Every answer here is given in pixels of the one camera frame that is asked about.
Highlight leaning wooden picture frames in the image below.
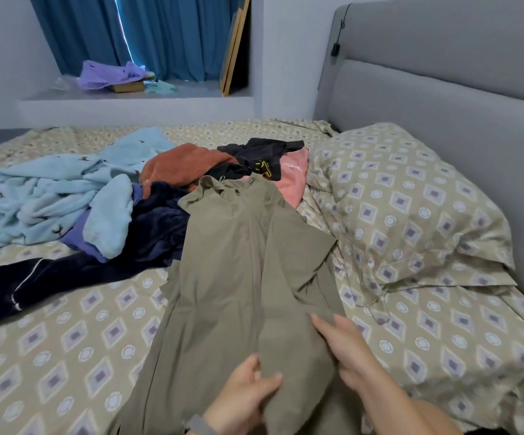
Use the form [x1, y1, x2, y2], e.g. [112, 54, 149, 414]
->
[218, 0, 253, 98]

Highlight purple cloth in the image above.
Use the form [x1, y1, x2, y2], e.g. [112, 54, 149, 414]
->
[77, 59, 151, 93]

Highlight clear plastic bag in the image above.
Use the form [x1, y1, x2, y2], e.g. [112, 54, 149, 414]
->
[50, 74, 82, 93]

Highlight blue curtain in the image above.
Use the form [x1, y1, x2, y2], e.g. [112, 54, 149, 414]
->
[27, 0, 246, 83]

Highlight small wooden box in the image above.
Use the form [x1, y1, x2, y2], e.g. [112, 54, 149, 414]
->
[110, 79, 147, 95]

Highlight bed with patterned beige sheet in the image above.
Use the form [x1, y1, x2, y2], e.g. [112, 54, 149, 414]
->
[0, 0, 524, 435]

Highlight rust brown garment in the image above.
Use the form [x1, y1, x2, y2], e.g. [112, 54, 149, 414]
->
[137, 142, 241, 198]

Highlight grey upholstered headboard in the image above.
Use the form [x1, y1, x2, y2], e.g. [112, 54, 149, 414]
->
[313, 0, 524, 314]

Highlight person's right hand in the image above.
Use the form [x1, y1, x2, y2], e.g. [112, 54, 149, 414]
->
[309, 311, 387, 396]

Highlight pink shirt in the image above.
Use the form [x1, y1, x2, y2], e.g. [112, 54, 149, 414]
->
[265, 144, 312, 211]

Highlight light blue fleece pajama pants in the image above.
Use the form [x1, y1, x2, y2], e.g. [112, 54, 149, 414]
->
[0, 126, 178, 269]

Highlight olive green trousers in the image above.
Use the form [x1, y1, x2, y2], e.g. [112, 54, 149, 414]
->
[107, 173, 365, 435]

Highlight navy velvet garment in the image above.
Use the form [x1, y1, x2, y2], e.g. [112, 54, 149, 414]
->
[0, 180, 191, 332]

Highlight light blue fleece garment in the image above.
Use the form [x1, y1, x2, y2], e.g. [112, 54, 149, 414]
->
[81, 172, 137, 262]

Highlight black cable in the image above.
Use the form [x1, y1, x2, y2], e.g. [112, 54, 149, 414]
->
[330, 5, 350, 59]

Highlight purple-blue garment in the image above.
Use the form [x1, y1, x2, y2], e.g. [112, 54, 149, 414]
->
[59, 182, 146, 265]

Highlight teal small item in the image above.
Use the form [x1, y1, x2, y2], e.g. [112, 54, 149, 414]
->
[141, 77, 180, 97]

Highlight person's left hand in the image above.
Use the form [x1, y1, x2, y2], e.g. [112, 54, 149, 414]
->
[200, 352, 285, 435]

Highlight patterned beige pillow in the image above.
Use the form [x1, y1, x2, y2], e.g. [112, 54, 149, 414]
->
[306, 121, 519, 296]

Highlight grey band wristwatch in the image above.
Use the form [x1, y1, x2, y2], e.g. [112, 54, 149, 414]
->
[184, 413, 218, 435]

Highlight black garment yellow print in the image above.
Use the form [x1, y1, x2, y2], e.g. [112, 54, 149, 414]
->
[204, 137, 307, 183]

